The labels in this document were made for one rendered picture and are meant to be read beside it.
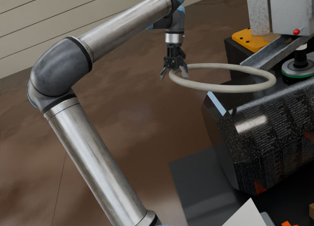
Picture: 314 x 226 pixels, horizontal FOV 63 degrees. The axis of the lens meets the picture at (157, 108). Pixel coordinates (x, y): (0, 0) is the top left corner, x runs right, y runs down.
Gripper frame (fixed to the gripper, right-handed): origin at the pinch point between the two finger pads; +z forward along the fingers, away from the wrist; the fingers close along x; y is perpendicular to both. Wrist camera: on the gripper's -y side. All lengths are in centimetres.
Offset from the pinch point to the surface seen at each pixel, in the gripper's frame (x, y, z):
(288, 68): 53, -60, -1
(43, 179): -175, -43, 146
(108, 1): -387, -479, -59
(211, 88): 25.2, 24.4, -6.2
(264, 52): 39, -37, -13
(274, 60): 45, -26, -11
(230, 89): 32.1, 22.7, -6.3
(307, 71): 63, -55, -1
